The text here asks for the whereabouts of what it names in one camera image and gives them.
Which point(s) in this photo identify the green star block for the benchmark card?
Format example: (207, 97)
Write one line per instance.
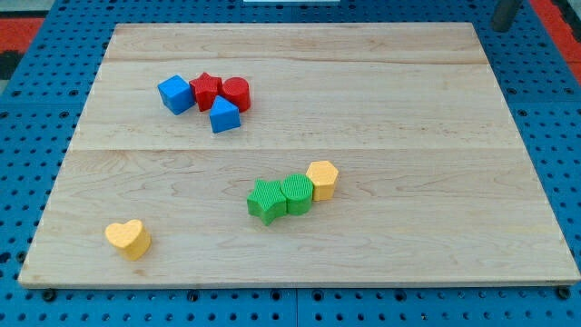
(267, 201)

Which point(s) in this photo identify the red cylinder block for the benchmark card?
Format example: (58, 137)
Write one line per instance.
(237, 91)

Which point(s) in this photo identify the blue triangle block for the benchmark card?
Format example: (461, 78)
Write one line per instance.
(224, 115)

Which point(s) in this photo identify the grey cylindrical robot arm tip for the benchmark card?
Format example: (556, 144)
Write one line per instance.
(504, 14)

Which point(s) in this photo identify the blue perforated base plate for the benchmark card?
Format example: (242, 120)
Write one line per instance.
(45, 97)

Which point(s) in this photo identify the red star block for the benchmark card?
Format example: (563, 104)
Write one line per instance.
(204, 90)

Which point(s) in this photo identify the blue cube block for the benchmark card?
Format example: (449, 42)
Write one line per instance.
(176, 94)

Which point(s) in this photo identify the yellow hexagon block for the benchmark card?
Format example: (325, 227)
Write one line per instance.
(324, 176)

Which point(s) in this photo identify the light wooden board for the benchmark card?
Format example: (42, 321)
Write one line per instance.
(435, 185)

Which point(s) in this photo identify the yellow heart block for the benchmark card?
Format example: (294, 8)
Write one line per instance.
(131, 239)

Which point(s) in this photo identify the green cylinder block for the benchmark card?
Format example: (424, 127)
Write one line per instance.
(298, 190)

